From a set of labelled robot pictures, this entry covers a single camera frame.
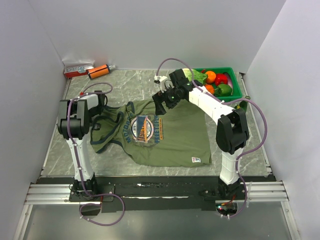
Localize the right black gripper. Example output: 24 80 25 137
151 85 181 117

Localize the olive green t-shirt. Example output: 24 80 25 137
90 99 212 168

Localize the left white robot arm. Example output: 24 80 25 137
57 90 108 201

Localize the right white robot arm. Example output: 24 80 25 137
152 69 249 200

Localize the orange cylindrical bottle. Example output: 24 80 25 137
87 64 116 80

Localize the toy napa cabbage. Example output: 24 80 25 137
182 68 208 85

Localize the red white carton box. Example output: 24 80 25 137
62 56 95 79

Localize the toy orange pumpkin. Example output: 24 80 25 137
204 84 215 95

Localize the toy orange fruit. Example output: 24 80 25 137
205 71 216 84

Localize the toy red bell pepper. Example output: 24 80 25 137
214 73 228 86

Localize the toy green bell pepper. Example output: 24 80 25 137
214 83 233 97

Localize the toy purple eggplant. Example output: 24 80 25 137
223 72 234 90

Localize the green plastic crate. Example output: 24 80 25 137
193 67 243 102

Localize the small dark glass jar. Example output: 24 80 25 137
234 100 248 113

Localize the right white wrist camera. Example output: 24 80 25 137
154 75 173 93

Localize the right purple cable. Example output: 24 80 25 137
156 58 268 220

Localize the purple cable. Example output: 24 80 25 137
156 58 268 220
66 82 126 227

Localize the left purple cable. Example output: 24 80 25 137
66 82 126 227

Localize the aluminium rail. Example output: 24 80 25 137
24 181 289 205

